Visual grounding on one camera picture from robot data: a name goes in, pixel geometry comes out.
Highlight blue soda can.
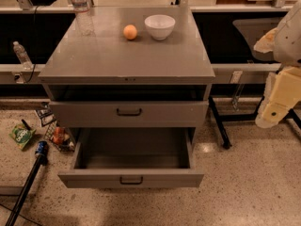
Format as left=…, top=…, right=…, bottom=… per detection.
left=35, top=140, right=49, bottom=158

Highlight grey upper drawer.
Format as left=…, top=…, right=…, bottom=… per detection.
left=50, top=102, right=208, bottom=128

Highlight grey open lower drawer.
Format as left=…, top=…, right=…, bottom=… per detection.
left=58, top=128, right=203, bottom=188

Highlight black pole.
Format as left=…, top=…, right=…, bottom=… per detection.
left=5, top=154, right=47, bottom=226

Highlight black snack packet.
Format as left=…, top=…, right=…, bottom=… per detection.
left=35, top=103, right=56, bottom=127

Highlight clear water bottle on ledge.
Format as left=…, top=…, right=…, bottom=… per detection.
left=13, top=41, right=33, bottom=71

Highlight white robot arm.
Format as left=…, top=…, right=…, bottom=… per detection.
left=254, top=1, right=301, bottom=128

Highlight orange fruit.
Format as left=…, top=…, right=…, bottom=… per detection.
left=123, top=24, right=137, bottom=40

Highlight white ceramic bowl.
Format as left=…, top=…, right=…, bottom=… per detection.
left=144, top=14, right=176, bottom=40

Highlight grey metal drawer cabinet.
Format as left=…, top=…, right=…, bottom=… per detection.
left=38, top=6, right=216, bottom=149

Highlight green snack bag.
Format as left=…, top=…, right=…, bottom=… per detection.
left=9, top=123, right=36, bottom=150

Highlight black stand frame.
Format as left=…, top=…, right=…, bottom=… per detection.
left=209, top=96, right=301, bottom=150

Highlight clear water bottle on cabinet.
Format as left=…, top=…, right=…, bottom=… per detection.
left=71, top=0, right=94, bottom=36

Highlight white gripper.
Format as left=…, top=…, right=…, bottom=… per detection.
left=255, top=67, right=301, bottom=129

